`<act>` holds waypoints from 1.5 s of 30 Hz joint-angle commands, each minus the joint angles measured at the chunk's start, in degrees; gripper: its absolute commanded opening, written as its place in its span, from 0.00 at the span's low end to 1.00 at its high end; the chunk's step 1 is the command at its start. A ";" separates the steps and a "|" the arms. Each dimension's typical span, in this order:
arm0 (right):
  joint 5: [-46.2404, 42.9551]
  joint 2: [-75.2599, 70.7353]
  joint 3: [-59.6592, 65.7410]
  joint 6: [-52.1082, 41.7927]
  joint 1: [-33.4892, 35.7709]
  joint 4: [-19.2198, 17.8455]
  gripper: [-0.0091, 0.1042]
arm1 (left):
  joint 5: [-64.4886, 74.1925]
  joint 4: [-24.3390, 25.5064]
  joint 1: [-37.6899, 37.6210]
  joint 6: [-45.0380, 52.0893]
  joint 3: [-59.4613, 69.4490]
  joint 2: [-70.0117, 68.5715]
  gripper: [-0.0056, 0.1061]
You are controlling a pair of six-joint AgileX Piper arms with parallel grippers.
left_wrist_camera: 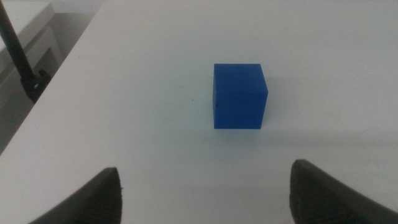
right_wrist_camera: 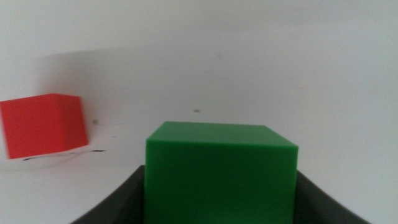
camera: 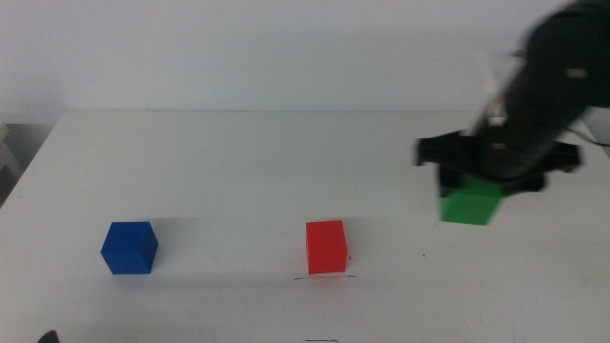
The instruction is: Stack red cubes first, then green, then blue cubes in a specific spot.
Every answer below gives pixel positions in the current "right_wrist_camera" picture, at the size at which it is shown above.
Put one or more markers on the green cube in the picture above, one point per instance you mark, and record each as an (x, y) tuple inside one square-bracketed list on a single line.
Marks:
[(217, 174)]

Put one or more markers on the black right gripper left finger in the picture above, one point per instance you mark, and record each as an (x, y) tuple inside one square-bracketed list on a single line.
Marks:
[(124, 205)]

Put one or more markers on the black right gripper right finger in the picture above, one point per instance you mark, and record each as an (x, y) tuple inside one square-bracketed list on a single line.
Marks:
[(314, 208)]

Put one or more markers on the red cube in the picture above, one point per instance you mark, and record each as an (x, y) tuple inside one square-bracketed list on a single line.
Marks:
[(43, 124)]

